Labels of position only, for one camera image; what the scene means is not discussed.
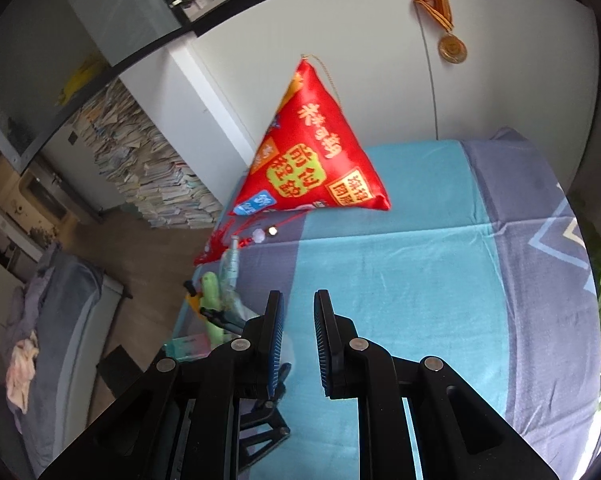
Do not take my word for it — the glass cabinet door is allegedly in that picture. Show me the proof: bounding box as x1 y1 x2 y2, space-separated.
0 0 194 163

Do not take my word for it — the pile of papers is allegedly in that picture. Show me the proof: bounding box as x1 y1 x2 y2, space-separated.
73 80 226 231

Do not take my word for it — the red triangular cushion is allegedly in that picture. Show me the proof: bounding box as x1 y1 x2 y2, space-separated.
229 57 391 216

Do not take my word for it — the wooden cabinet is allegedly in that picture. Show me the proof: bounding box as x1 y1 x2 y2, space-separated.
0 152 101 271

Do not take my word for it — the dark square object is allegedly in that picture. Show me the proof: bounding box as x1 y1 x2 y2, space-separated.
98 345 148 403

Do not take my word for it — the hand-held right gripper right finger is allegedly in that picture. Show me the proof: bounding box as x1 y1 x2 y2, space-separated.
313 289 561 480

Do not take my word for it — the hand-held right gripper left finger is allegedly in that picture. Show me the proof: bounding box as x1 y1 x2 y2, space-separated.
40 290 286 480

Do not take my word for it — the pink cloth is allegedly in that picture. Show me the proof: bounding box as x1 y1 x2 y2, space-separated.
5 337 38 411

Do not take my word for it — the black gel pen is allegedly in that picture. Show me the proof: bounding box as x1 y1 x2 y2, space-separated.
199 307 244 333

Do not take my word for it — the yellow plush toy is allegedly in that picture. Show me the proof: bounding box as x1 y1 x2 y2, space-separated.
55 57 106 106

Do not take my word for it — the red tassel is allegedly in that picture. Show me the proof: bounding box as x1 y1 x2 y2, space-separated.
194 210 311 266

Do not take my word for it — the bed with grey blanket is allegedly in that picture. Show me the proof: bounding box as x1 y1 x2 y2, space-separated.
3 245 126 466

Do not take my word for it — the gold medal with striped ribbon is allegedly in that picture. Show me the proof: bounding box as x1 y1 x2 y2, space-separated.
411 0 469 66

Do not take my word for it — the translucent plastic cup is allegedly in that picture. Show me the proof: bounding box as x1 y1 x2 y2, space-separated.
163 280 294 396

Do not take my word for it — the blue and grey cloth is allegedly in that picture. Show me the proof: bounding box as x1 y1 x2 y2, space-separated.
170 127 601 480

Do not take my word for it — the light green pen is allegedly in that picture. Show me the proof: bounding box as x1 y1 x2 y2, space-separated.
200 271 222 341

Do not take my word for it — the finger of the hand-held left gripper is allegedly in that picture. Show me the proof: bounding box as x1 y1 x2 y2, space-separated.
238 362 292 468

